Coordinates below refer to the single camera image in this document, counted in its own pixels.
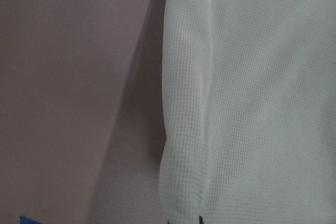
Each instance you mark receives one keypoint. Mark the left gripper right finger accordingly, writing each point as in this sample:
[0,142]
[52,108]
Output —
[201,220]

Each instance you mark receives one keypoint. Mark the olive green long-sleeve shirt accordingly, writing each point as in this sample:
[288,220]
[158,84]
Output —
[248,93]

